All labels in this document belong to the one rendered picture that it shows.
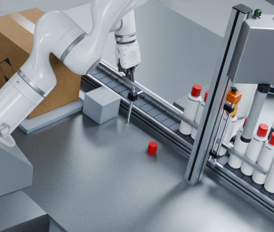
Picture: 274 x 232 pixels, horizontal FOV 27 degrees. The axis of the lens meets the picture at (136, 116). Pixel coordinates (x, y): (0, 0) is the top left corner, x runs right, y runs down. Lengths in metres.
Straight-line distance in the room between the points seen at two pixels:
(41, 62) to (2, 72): 0.44
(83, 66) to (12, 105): 0.25
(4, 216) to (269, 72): 0.91
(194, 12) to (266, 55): 3.54
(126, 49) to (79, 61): 0.48
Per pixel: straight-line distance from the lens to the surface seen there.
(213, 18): 5.22
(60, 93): 2.20
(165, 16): 3.11
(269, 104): 2.50
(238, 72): 1.73
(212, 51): 2.88
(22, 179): 1.89
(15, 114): 1.82
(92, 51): 1.78
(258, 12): 1.72
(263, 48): 1.72
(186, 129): 2.15
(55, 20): 1.81
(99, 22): 1.79
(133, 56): 2.26
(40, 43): 1.81
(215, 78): 1.80
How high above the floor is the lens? 2.16
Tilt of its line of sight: 35 degrees down
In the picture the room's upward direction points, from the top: 11 degrees clockwise
